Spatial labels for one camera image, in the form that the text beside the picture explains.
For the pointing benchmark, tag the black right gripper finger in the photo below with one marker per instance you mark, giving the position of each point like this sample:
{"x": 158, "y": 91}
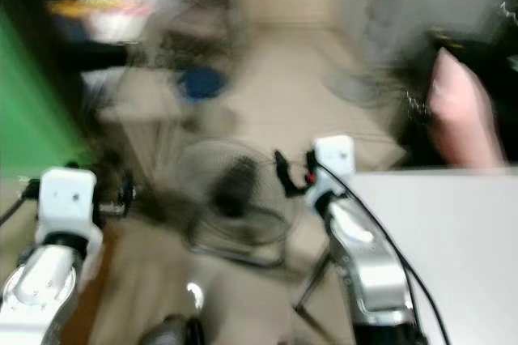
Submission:
{"x": 283, "y": 170}

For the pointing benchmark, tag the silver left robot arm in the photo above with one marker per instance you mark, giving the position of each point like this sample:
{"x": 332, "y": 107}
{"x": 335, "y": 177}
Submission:
{"x": 40, "y": 290}

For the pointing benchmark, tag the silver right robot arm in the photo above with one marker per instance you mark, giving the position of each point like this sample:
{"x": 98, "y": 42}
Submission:
{"x": 372, "y": 274}

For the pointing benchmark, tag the round floor fan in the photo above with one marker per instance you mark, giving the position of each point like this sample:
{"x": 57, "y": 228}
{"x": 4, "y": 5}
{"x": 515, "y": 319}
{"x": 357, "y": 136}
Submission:
{"x": 239, "y": 199}

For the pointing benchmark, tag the metal table leg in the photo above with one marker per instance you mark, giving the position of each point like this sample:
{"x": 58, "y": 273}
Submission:
{"x": 312, "y": 284}

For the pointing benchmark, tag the blue round object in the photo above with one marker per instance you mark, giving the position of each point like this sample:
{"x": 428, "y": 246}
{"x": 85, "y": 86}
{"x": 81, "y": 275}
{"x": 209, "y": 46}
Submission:
{"x": 203, "y": 83}

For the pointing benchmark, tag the green panel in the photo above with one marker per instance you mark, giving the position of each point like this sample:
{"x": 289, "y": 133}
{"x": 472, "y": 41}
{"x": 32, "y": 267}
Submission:
{"x": 36, "y": 102}

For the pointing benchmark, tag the dark robot foot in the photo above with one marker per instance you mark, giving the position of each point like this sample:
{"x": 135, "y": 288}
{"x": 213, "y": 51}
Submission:
{"x": 171, "y": 332}

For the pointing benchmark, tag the pink rounded object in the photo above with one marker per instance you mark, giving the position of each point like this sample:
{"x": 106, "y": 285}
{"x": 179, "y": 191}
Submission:
{"x": 463, "y": 114}

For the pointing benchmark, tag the white tub with yellow contents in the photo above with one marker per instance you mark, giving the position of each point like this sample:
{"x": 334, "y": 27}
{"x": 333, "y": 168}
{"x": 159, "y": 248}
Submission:
{"x": 109, "y": 14}

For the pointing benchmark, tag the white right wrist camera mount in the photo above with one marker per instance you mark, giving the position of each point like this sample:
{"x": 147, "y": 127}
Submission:
{"x": 333, "y": 155}

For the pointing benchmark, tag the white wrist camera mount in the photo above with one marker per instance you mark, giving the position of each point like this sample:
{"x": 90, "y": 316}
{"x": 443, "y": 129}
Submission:
{"x": 69, "y": 199}
{"x": 333, "y": 155}

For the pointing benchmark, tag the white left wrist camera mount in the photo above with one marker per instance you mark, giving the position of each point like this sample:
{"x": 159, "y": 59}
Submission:
{"x": 69, "y": 199}

